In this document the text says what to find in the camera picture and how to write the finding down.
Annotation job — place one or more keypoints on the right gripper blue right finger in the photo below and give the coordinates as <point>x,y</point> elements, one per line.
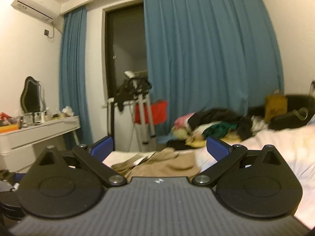
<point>217,148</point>

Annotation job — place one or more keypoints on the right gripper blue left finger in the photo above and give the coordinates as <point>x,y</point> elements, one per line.
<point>102,148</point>

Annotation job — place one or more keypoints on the beige trousers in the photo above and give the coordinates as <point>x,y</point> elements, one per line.
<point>165,163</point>

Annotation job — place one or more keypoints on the pile of mixed clothes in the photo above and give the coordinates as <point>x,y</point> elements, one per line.
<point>192,130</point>

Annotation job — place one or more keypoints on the white garment steamer stand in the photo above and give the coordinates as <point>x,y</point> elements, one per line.
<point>134,94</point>

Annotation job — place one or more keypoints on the narrow blue curtain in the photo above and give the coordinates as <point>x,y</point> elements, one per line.
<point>72,88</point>

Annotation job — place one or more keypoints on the red cloth bag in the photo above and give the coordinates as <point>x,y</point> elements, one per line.
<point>159,112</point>

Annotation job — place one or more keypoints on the yellow brown paper bag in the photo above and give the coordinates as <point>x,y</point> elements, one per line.
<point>275,105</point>

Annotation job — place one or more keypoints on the white dressing table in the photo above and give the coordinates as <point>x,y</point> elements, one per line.
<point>20,148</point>

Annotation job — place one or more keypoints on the black bag on bed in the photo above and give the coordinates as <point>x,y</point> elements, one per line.
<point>300,111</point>

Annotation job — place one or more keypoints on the dark window door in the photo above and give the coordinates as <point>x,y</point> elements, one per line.
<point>125,45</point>

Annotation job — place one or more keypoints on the large blue curtain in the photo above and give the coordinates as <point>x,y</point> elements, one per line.
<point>204,54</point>

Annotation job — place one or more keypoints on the white air conditioner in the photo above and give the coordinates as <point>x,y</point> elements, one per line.
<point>44,10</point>

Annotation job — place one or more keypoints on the wavy frame vanity mirror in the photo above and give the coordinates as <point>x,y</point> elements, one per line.
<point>32,97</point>

